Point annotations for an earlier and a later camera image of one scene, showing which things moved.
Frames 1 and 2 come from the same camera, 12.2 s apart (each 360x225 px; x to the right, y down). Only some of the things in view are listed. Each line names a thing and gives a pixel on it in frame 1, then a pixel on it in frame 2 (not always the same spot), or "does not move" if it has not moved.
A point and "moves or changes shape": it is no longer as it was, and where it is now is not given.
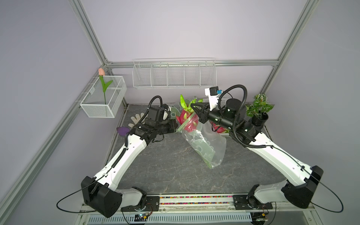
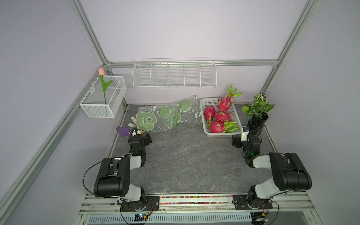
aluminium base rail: x=203 y=205 does not move
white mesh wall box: x=97 y=103 does not move
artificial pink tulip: x=101 y=73 does not move
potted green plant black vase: x=258 y=110 does not move
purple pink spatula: x=123 y=130 does not move
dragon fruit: x=188 y=117 to x=224 y=103
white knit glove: x=137 y=119 does not move
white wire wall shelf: x=174 y=72 does not move
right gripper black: x=202 y=112 to x=237 y=140
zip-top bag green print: x=206 y=139 moves or changes shape
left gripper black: x=172 y=127 to x=146 y=139
